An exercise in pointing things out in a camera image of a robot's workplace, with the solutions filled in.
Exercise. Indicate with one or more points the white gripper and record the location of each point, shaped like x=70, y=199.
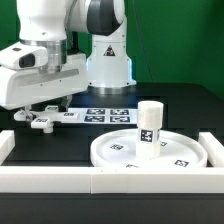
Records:
x=26, y=78

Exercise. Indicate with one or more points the white cross-shaped table base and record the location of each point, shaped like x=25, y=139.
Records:
x=45, y=119

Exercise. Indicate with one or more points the white round table top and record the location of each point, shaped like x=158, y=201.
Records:
x=145, y=149

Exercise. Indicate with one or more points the white marker sheet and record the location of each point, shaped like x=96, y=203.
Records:
x=103, y=115

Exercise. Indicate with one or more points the white left fence rail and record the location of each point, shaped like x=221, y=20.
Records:
x=7, y=143

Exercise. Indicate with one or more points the white fence rail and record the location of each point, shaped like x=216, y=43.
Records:
x=7, y=143
x=213, y=147
x=19, y=179

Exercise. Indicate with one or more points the white front fence rail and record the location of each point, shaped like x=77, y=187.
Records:
x=19, y=179

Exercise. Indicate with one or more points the white right fence rail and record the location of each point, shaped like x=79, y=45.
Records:
x=213, y=147

